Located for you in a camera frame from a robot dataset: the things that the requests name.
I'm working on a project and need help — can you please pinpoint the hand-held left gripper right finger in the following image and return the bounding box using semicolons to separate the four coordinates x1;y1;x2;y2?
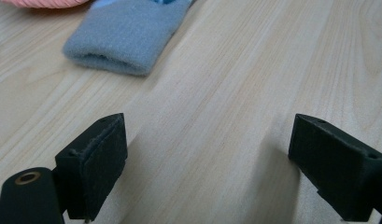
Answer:
288;113;382;223

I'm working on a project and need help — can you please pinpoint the pink and grey glove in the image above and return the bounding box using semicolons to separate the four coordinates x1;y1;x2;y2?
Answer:
0;0;91;9

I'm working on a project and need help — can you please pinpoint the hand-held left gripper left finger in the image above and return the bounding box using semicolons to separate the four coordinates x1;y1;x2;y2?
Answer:
54;112;129;222

